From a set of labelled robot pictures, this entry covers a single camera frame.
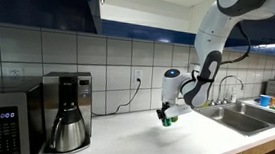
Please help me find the blue cabinet door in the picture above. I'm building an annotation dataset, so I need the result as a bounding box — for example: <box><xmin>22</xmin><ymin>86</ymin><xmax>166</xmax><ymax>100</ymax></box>
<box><xmin>0</xmin><ymin>0</ymin><xmax>101</xmax><ymax>35</ymax></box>
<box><xmin>223</xmin><ymin>11</ymin><xmax>275</xmax><ymax>56</ymax></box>

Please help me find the chrome gooseneck faucet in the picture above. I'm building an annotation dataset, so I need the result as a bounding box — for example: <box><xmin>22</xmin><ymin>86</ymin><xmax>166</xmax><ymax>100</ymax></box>
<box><xmin>214</xmin><ymin>73</ymin><xmax>246</xmax><ymax>109</ymax></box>

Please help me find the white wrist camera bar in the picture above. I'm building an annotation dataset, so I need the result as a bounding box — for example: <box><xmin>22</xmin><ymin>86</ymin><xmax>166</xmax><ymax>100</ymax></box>
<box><xmin>168</xmin><ymin>103</ymin><xmax>193</xmax><ymax>122</ymax></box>

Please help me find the blue plastic cup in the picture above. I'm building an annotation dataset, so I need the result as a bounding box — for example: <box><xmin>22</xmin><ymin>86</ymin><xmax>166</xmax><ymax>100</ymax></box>
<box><xmin>258</xmin><ymin>94</ymin><xmax>272</xmax><ymax>109</ymax></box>

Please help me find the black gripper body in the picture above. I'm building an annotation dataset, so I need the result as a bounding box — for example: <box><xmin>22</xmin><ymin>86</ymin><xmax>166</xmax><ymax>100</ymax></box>
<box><xmin>158</xmin><ymin>100</ymin><xmax>173</xmax><ymax>117</ymax></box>

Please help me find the white wall outlet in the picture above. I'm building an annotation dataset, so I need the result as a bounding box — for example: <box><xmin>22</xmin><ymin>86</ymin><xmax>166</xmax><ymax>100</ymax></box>
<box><xmin>7</xmin><ymin>67</ymin><xmax>25</xmax><ymax>79</ymax></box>
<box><xmin>132</xmin><ymin>69</ymin><xmax>145</xmax><ymax>86</ymax></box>

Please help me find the steel coffee carafe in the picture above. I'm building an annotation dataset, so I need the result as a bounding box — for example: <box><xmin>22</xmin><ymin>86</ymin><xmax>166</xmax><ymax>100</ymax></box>
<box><xmin>48</xmin><ymin>103</ymin><xmax>90</xmax><ymax>154</ymax></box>

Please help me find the stainless steel double sink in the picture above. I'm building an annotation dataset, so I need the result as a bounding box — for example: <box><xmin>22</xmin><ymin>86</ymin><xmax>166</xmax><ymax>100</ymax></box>
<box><xmin>191</xmin><ymin>97</ymin><xmax>275</xmax><ymax>140</ymax></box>

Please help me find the black power cord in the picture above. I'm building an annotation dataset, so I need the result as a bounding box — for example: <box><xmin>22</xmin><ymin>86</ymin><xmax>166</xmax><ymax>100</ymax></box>
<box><xmin>91</xmin><ymin>74</ymin><xmax>142</xmax><ymax>121</ymax></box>

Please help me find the black microwave oven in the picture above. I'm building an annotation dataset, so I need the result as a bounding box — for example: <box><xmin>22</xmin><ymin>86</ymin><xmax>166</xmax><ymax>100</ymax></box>
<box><xmin>0</xmin><ymin>74</ymin><xmax>51</xmax><ymax>154</ymax></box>

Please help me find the blue upper cabinet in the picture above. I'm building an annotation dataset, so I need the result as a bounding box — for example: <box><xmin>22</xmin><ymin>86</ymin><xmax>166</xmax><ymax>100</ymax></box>
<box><xmin>94</xmin><ymin>0</ymin><xmax>218</xmax><ymax>48</ymax></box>

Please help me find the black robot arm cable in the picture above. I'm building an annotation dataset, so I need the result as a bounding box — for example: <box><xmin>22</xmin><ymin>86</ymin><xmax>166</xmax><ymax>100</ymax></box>
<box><xmin>220</xmin><ymin>19</ymin><xmax>255</xmax><ymax>69</ymax></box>

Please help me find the white plastic bottle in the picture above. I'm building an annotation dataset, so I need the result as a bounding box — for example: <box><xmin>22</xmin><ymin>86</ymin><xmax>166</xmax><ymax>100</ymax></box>
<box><xmin>230</xmin><ymin>85</ymin><xmax>239</xmax><ymax>105</ymax></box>

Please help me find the black steel coffee maker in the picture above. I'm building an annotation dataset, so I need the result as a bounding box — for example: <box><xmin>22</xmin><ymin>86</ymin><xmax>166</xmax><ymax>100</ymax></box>
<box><xmin>36</xmin><ymin>68</ymin><xmax>98</xmax><ymax>154</ymax></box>

